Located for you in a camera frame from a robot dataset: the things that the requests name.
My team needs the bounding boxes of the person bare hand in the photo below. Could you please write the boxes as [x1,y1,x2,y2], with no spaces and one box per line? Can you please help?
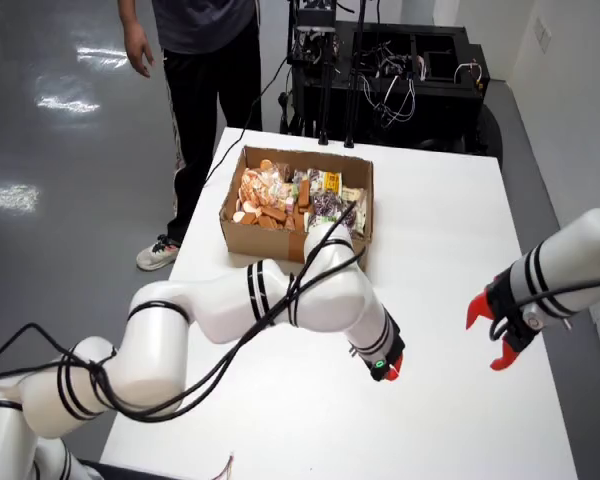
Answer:
[124,22,156,79]

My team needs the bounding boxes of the brown cardboard box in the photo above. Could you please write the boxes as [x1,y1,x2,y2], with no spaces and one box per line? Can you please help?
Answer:
[218,144,376,266]

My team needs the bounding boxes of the person bare forearm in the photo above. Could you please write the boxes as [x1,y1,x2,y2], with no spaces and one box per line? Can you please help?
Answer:
[117,0,145,29]

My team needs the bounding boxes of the coloured wire ends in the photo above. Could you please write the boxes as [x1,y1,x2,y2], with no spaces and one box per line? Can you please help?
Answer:
[214,452,236,480]

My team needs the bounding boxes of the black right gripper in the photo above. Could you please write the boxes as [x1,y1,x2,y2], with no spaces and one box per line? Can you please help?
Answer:
[465,273,549,373]

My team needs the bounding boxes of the pastel candy packet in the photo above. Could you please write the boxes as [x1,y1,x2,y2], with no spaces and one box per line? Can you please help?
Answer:
[272,182,301,211]

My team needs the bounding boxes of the dark robot base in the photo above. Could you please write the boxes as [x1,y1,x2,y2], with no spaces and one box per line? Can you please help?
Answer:
[74,458,181,480]

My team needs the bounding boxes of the person in black trousers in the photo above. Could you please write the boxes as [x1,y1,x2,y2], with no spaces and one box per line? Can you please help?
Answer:
[149,0,265,249]

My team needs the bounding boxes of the black electronics device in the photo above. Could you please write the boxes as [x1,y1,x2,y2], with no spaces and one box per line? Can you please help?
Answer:
[288,0,342,65]

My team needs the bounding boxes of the beige white snack packet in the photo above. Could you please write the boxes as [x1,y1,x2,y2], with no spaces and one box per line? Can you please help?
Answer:
[342,185,369,236]

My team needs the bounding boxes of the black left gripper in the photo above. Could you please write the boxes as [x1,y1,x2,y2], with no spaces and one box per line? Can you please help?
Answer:
[348,323,407,384]

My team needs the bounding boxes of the orange white printed snack bag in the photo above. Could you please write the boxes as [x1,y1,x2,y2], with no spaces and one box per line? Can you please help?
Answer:
[237,167,281,214]

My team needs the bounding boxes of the black camera stand pole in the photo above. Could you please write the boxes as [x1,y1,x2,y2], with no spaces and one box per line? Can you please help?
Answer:
[343,0,369,150]
[317,29,334,147]

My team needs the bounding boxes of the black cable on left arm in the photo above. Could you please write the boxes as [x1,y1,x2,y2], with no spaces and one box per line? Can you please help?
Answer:
[0,199,359,424]

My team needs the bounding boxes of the black equipment cart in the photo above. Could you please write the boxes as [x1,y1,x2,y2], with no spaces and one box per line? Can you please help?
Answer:
[279,19,504,161]

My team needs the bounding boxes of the white sneaker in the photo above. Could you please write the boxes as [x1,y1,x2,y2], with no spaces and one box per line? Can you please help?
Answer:
[135,234,182,273]

